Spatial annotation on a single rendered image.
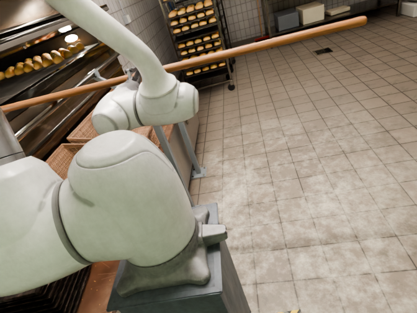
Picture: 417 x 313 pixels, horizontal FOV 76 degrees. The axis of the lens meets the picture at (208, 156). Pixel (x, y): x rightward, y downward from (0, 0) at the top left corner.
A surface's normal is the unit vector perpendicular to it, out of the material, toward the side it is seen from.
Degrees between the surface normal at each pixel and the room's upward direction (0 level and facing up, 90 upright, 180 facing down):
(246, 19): 90
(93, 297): 0
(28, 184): 60
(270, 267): 0
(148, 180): 74
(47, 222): 43
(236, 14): 90
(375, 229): 0
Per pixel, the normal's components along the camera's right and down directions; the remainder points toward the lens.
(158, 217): 0.63, 0.27
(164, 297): -0.25, -0.79
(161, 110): -0.01, 0.65
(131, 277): -0.36, -0.63
